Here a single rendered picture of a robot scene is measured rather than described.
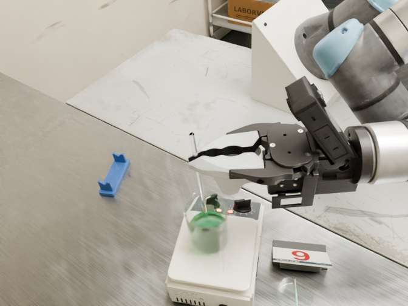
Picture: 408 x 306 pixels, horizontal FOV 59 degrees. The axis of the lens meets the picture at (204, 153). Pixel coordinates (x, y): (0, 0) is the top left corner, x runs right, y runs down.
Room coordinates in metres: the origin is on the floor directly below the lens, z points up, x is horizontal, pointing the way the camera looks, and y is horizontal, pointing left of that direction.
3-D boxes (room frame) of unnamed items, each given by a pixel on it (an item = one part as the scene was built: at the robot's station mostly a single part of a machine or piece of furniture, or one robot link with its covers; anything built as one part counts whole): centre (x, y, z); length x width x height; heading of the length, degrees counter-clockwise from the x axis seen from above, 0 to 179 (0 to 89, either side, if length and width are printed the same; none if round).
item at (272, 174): (0.28, -0.07, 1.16); 0.09 x 0.05 x 0.02; 88
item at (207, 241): (0.29, 0.00, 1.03); 0.07 x 0.06 x 0.08; 35
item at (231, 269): (0.28, 0.00, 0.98); 0.12 x 0.12 x 0.01; 73
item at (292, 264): (0.29, -0.14, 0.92); 0.09 x 0.06 x 0.04; 76
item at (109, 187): (0.52, 0.20, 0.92); 0.10 x 0.03 x 0.04; 164
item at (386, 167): (0.29, -0.21, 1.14); 0.08 x 0.05 x 0.08; 176
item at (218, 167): (0.29, -0.02, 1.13); 0.09 x 0.03 x 0.06; 88
